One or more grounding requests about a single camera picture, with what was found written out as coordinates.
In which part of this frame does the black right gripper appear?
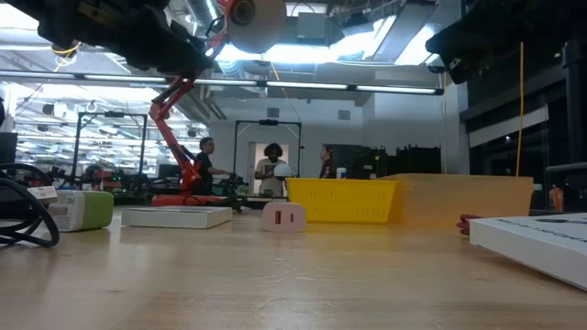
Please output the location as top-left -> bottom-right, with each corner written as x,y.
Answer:
425,0 -> 528,86

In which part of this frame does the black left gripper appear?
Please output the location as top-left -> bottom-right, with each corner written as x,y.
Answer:
39,0 -> 215,79

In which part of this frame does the white box with small print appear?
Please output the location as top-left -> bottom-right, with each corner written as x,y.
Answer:
120,205 -> 234,230

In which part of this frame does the red braided cable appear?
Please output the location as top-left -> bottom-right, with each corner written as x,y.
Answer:
455,213 -> 483,237

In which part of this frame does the green white wall charger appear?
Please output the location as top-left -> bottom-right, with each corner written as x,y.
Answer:
47,189 -> 115,233

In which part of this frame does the white power adapter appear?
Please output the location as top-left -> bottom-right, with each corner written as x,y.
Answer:
261,201 -> 307,234

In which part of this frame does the white box with black picture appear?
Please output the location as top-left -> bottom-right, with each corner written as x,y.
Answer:
468,212 -> 587,292

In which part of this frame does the black usb cable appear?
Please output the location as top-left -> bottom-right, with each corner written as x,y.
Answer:
0,162 -> 61,249

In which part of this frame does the orange translucent plastic bin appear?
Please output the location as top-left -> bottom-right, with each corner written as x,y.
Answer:
379,172 -> 536,229

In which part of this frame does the red desk lamp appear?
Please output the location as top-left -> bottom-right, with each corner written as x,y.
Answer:
149,0 -> 288,208

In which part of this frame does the person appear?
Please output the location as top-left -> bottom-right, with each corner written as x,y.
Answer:
318,144 -> 337,180
192,136 -> 231,197
253,142 -> 289,198

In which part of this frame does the long ceiling light strip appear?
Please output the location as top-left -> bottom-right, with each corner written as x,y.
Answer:
0,70 -> 445,96

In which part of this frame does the black stand pole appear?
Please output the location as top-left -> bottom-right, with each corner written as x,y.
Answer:
562,38 -> 587,178

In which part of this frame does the white round object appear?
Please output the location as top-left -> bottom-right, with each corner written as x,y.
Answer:
272,162 -> 294,181

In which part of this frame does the orange bottle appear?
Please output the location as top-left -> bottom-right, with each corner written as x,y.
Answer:
548,184 -> 565,214

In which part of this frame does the yellow slotted plastic basket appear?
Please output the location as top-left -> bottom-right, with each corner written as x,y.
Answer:
285,177 -> 400,225

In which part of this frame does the black monitor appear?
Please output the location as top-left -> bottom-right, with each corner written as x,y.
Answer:
0,131 -> 19,166

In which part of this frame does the yellow hanging cable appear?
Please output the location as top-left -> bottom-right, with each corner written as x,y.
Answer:
515,41 -> 526,178

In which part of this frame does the black metal frame rig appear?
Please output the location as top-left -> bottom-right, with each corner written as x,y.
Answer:
232,118 -> 304,196
70,110 -> 150,187

